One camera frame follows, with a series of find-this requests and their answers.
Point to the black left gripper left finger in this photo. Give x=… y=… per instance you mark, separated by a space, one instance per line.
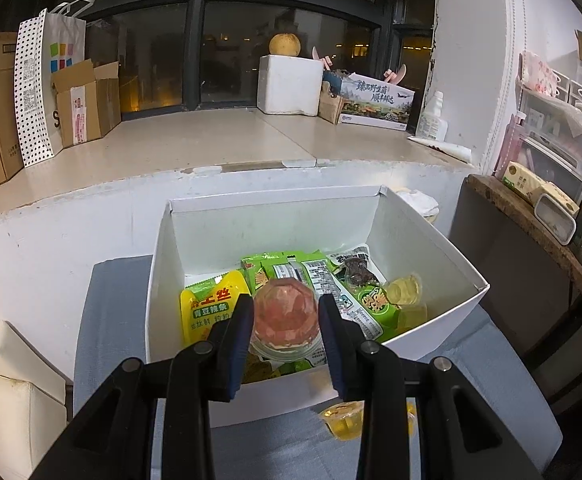
x=112 y=435

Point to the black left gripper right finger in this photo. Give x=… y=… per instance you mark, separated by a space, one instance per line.
x=418 y=417

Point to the yellow jelly cup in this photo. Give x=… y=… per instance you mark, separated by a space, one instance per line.
x=411 y=316
x=404 y=291
x=344 y=420

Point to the green seaweed snack pack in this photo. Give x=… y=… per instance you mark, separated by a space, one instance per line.
x=378 y=317

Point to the yellow snack pouch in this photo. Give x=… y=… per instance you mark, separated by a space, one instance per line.
x=206 y=303

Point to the pink jelly cup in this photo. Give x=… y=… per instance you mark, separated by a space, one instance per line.
x=286 y=327

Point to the green seaweed pack back side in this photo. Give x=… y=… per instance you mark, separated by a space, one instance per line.
x=312 y=269

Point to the yellow jelly cup cartoon lid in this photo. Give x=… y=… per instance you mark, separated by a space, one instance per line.
x=411 y=416

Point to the cream sofa cushion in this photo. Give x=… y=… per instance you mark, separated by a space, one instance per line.
x=32 y=406

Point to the dark wooden side shelf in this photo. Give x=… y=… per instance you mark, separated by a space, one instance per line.
x=536 y=284

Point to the black white snack packet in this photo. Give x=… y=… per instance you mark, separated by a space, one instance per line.
x=351 y=267

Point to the white storage box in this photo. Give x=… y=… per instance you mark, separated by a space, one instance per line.
x=202 y=237

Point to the tissue box with tissues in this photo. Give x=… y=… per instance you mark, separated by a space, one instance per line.
x=427 y=206

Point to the white rectangular container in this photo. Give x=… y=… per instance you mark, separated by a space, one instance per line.
x=555 y=219

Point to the yellow tissue pack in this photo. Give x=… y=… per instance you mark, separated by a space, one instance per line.
x=531 y=187

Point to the white spray bottle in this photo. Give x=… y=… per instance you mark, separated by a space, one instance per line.
x=431 y=125

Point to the clear plastic drawer organizer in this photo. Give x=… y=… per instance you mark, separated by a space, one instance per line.
x=545 y=133

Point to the small open cardboard box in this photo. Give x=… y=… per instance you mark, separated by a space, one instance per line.
x=88 y=101

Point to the printed landscape carton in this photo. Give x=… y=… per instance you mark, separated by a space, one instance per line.
x=374 y=103

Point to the small brown paper box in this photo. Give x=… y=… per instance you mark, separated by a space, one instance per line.
x=330 y=105

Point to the pink plush toy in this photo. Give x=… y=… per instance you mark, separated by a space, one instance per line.
x=389 y=76

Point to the white foam box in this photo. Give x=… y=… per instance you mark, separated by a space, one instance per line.
x=289 y=86

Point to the white dotted paper bag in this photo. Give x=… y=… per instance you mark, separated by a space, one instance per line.
x=49 y=42

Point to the yellow pomelo fruit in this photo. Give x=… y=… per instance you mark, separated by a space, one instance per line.
x=285 y=44

